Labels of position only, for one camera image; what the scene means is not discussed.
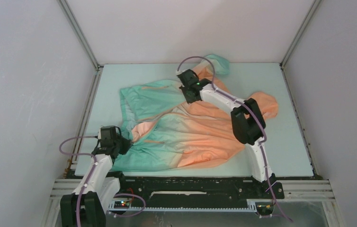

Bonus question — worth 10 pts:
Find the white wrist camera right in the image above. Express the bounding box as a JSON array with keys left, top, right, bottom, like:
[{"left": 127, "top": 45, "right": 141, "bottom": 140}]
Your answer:
[{"left": 176, "top": 70, "right": 186, "bottom": 76}]

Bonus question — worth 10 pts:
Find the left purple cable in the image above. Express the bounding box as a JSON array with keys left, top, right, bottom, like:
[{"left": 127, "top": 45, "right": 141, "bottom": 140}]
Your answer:
[{"left": 59, "top": 135, "right": 147, "bottom": 227}]

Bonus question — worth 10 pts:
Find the light foam table mat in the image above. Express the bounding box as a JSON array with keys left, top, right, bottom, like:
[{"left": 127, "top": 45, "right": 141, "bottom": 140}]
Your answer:
[{"left": 85, "top": 63, "right": 313, "bottom": 177}]

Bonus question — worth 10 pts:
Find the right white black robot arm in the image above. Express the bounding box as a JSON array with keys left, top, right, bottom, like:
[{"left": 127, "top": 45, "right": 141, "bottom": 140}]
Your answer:
[{"left": 176, "top": 70, "right": 276, "bottom": 198}]

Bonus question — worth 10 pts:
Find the aluminium frame rail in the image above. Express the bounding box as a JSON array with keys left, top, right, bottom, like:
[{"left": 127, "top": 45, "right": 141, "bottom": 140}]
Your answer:
[{"left": 40, "top": 178, "right": 345, "bottom": 227}]

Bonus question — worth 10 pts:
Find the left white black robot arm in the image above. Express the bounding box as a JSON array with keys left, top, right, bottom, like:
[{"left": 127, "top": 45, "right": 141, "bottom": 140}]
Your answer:
[{"left": 60, "top": 126, "right": 132, "bottom": 227}]

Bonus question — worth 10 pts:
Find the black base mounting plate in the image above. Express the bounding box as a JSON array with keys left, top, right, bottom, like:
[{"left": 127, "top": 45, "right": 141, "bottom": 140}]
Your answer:
[{"left": 119, "top": 176, "right": 285, "bottom": 210}]

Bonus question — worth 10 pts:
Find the teal and orange gradient jacket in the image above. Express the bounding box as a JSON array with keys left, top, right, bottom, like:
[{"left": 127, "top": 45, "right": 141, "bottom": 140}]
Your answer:
[{"left": 111, "top": 53, "right": 279, "bottom": 172}]

